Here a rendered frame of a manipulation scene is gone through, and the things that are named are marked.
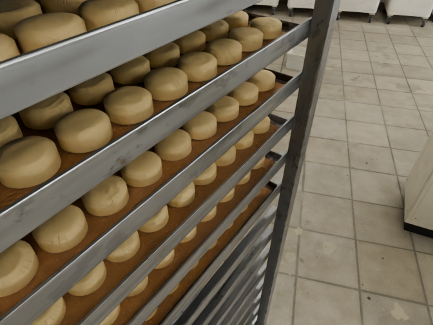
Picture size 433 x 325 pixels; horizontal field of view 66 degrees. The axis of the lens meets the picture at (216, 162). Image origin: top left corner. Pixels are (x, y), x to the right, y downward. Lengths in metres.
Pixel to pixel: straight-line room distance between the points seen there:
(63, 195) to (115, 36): 0.13
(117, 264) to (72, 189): 0.19
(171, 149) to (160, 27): 0.18
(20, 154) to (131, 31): 0.14
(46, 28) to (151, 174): 0.19
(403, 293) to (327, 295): 0.36
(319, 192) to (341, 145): 0.55
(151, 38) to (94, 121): 0.10
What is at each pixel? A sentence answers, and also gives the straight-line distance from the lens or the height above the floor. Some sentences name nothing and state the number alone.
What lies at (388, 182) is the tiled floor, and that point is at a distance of 2.42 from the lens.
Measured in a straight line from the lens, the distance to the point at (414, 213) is 2.03.
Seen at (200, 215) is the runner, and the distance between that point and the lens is 0.48.
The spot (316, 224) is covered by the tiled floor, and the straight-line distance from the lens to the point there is 2.00.
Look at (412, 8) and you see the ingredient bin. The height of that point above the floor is 0.22.
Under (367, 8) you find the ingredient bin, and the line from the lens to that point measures 5.13.
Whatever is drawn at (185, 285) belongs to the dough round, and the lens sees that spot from 0.63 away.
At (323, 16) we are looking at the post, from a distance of 0.57.
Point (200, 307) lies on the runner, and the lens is 0.69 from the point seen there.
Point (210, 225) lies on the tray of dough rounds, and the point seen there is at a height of 1.04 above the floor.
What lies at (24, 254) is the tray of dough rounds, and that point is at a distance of 0.36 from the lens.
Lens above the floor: 1.51
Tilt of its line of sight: 41 degrees down
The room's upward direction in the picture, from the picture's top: straight up
